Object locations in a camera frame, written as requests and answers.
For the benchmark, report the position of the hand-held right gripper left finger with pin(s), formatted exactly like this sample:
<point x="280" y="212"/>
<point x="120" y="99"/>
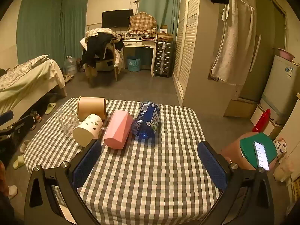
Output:
<point x="85" y="166"/>

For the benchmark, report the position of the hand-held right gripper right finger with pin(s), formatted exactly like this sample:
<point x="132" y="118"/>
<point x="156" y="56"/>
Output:
<point x="212" y="166"/>

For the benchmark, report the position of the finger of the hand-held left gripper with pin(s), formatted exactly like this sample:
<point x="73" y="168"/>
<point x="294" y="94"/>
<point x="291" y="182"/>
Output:
<point x="5" y="116"/>
<point x="16" y="127"/>

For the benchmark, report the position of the white floral paper cup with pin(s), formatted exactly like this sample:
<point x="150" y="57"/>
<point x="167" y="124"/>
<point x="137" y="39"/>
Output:
<point x="88" y="131"/>

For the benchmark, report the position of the pink faceted cup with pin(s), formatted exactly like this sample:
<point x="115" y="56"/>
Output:
<point x="118" y="130"/>

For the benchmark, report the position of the clear plastic cup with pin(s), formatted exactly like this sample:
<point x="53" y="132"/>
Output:
<point x="66" y="120"/>

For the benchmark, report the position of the brown paper cup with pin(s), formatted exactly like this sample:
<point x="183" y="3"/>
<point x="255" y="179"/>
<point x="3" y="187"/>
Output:
<point x="90" y="109"/>

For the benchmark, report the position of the blue plastic cup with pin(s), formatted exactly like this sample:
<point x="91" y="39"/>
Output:
<point x="146" y="120"/>

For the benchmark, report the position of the pale slipper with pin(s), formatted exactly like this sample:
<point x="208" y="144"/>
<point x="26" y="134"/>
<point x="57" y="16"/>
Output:
<point x="18" y="162"/>
<point x="50" y="108"/>
<point x="24" y="146"/>

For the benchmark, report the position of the pair of sneakers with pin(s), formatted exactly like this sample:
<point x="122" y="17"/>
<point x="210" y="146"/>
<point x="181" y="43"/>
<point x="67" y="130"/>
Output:
<point x="36" y="116"/>

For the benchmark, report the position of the brown stool green lid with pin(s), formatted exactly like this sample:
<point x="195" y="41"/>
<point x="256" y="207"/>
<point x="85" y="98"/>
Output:
<point x="234" y="153"/>

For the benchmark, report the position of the bed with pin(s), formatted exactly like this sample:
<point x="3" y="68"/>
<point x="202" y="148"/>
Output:
<point x="25" y="84"/>

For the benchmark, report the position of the floral blanket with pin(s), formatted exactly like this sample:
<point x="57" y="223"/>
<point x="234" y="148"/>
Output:
<point x="18" y="71"/>

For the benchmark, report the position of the smartphone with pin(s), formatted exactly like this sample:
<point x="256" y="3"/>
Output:
<point x="261" y="155"/>

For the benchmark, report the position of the grey checkered tablecloth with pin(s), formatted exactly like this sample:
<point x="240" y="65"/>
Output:
<point x="150" y="168"/>

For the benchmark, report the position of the white shoe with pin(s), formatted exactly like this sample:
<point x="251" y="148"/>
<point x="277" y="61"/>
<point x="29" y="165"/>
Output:
<point x="13" y="191"/>

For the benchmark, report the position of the red bottle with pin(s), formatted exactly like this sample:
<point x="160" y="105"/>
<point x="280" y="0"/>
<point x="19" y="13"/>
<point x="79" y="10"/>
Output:
<point x="262" y="120"/>

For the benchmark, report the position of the white plastic bag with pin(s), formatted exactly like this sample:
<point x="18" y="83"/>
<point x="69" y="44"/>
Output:
<point x="283" y="170"/>

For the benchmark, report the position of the printed package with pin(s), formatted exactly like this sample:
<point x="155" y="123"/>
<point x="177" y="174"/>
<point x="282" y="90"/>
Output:
<point x="280" y="145"/>

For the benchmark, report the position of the pair of beige slippers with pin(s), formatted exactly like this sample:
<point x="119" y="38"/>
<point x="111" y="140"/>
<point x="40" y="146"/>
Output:
<point x="68" y="77"/>

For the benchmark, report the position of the clear water jug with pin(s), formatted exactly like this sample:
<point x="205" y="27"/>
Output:
<point x="69" y="65"/>

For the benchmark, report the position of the green curtain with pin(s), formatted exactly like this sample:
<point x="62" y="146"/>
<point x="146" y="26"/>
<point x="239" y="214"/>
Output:
<point x="161" y="4"/>
<point x="39" y="25"/>

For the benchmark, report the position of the wooden chair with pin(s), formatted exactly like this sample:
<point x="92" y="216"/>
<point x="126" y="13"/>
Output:
<point x="116" y="70"/>

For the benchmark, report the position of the small white fridge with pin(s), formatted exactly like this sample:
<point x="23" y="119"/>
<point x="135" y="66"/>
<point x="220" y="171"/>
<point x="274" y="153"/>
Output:
<point x="281" y="91"/>

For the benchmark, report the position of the white louvered wardrobe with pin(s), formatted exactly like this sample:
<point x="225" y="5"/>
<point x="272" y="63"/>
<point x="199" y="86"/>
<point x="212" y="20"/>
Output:
<point x="201" y="58"/>

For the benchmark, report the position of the blue laundry basket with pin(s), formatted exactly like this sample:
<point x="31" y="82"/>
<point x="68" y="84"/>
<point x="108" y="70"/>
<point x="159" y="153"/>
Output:
<point x="134" y="64"/>

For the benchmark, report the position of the pile of clothes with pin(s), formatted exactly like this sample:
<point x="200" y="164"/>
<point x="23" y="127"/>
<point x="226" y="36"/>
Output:
<point x="98" y="44"/>

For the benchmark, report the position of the dark ribbed suitcase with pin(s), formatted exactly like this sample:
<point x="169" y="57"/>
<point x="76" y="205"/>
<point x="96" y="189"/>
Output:
<point x="164" y="59"/>

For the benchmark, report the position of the white hanging towel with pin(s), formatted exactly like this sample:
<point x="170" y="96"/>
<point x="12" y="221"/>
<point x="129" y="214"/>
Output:
<point x="232" y="44"/>

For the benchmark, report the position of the grey door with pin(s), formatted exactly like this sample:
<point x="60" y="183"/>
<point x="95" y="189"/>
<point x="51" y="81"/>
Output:
<point x="267" y="51"/>

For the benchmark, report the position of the white desk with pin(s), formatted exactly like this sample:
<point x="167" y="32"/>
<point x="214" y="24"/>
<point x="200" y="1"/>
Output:
<point x="138" y="44"/>

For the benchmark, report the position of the pink basin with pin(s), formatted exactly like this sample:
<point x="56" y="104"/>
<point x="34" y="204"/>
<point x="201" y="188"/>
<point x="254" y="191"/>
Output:
<point x="286" y="54"/>

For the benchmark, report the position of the flat cardboard box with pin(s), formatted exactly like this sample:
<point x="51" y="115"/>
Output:
<point x="165" y="37"/>

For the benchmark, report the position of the small cardboard box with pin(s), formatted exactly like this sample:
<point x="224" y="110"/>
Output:
<point x="163" y="29"/>

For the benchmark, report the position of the black monitor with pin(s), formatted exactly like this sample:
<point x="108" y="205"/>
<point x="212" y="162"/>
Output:
<point x="117" y="18"/>

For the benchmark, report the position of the plaid cloth cover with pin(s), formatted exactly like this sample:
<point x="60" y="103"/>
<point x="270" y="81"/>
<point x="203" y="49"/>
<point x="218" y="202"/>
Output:
<point x="141" y="22"/>

